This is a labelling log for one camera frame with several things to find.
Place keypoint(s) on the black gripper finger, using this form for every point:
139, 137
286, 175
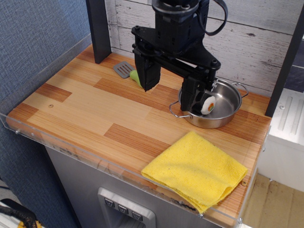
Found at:
189, 89
149, 71

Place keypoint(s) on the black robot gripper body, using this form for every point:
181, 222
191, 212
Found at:
180, 27

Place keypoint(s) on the white sushi roll toy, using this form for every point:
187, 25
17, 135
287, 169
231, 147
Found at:
208, 104

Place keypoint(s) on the stainless steel pot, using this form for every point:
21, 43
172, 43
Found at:
216, 108

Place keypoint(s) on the yellow folded cloth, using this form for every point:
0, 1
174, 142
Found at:
196, 170

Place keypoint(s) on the clear acrylic table guard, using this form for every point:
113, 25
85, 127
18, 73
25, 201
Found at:
60, 97

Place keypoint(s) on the white cabinet at right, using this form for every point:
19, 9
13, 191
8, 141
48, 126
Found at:
282, 155

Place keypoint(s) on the grey toy fridge cabinet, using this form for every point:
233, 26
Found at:
81, 183

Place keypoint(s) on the silver dispenser button panel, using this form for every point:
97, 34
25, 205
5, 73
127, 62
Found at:
120, 212

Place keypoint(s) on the black and yellow object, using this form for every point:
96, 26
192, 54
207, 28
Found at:
11, 218

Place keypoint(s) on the green handled grey spatula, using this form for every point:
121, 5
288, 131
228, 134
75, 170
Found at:
125, 70

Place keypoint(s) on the black left shelf post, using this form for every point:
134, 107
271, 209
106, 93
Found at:
98, 23

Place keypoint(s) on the black shelf post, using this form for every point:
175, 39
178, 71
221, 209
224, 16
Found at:
98, 23
287, 64

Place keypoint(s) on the black right shelf post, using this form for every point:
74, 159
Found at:
287, 64

